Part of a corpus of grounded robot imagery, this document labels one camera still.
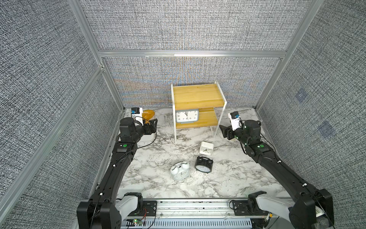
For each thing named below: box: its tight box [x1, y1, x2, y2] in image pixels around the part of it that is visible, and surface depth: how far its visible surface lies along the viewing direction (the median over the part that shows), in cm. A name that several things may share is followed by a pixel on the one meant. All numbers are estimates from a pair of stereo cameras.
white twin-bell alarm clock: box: [170, 162, 191, 181], surface depth 78 cm
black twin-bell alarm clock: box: [194, 156, 214, 174], surface depth 82 cm
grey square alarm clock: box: [175, 108, 200, 124], surface depth 89 cm
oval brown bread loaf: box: [142, 109, 155, 125], surface depth 112 cm
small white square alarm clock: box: [199, 141, 214, 156], surface depth 92 cm
